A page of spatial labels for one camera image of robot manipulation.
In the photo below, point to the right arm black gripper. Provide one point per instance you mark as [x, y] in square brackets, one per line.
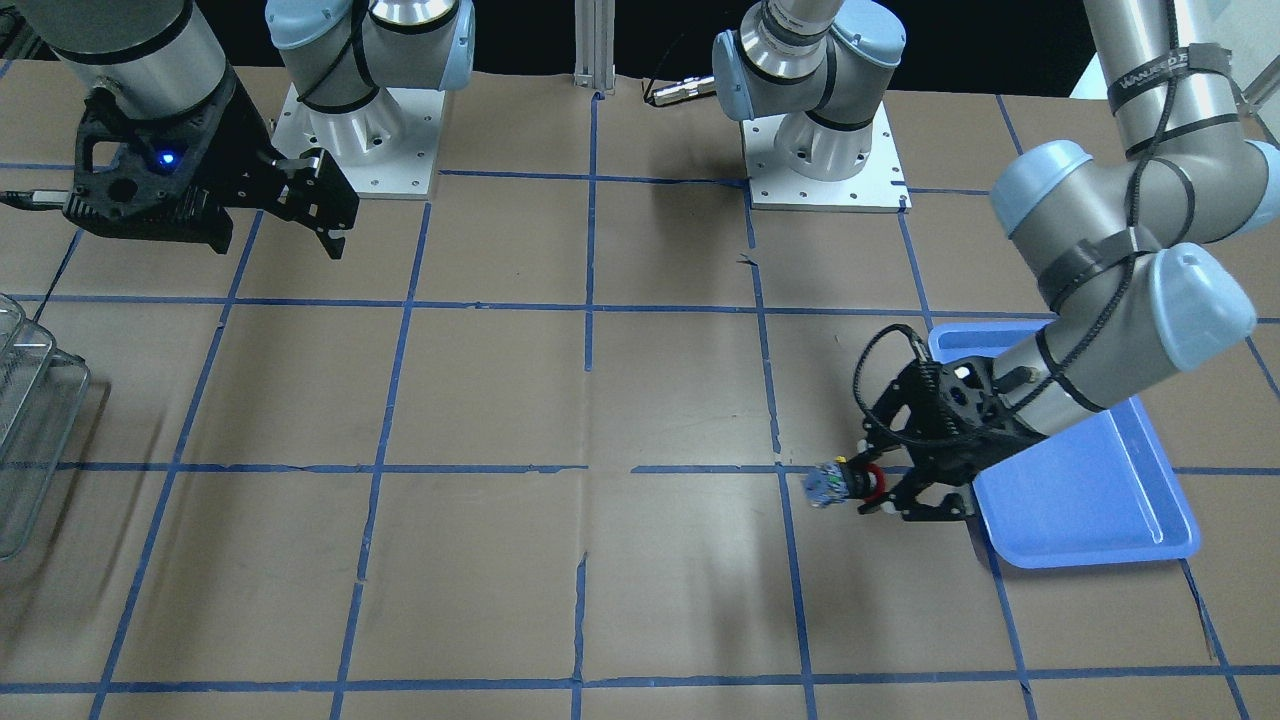
[243, 150]

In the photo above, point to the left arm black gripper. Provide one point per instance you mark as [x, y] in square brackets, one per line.
[992, 432]

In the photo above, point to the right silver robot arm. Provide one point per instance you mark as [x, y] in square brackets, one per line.
[169, 55]

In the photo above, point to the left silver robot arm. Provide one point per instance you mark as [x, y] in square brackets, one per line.
[1120, 258]

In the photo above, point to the blue plastic tray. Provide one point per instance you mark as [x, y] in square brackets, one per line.
[1100, 492]

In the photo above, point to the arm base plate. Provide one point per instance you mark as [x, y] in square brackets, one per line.
[387, 150]
[795, 165]

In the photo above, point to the aluminium frame post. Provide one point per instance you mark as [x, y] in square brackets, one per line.
[595, 29]

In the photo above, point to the wire mesh shelf rack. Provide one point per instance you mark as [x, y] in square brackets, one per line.
[42, 391]

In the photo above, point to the silver cable connector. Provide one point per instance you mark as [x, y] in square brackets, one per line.
[687, 90]

